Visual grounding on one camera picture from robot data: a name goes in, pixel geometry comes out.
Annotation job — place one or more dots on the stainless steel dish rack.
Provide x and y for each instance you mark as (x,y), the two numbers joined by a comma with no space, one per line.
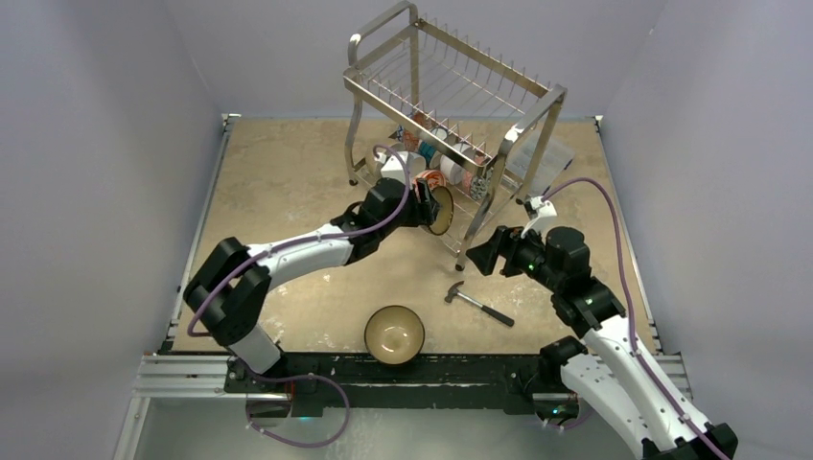
(401,61)

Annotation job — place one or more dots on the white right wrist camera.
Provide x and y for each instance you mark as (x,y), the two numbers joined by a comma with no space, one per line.
(541,216)

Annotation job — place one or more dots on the orange floral patterned bowl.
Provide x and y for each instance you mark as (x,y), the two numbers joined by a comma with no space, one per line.
(433,178)

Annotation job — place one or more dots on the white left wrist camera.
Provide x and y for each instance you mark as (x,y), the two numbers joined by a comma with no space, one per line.
(395,166)

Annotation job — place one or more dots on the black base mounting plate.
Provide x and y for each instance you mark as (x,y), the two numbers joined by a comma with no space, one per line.
(314,381)

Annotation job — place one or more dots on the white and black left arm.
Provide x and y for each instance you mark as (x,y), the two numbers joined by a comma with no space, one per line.
(228,291)

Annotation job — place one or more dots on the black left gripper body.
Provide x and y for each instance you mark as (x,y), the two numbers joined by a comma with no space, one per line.
(418,214)

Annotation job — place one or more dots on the dark brown glazed bowl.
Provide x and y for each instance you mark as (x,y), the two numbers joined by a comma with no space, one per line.
(444,203)

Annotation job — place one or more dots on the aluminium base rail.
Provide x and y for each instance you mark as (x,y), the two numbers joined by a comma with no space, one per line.
(281,178)

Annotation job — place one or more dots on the black and white patterned bowl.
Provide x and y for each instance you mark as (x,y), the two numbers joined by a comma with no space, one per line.
(475,186)

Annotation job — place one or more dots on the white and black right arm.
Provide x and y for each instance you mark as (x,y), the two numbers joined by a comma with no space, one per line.
(604,362)

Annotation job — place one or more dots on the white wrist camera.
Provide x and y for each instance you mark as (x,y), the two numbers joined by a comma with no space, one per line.
(395,166)
(541,216)

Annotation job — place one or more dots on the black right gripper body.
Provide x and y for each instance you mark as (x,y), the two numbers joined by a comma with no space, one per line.
(503,249)

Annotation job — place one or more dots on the white and teal bowl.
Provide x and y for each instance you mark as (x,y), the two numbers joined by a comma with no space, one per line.
(428,151)

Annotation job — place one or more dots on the black-handled claw hammer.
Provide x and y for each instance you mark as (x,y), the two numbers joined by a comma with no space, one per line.
(454,292)

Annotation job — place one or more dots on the tan bowl with brown outside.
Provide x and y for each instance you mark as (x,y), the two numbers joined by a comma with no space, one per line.
(394,335)

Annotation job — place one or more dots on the clear plastic compartment box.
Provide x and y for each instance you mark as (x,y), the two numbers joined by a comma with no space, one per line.
(556,158)

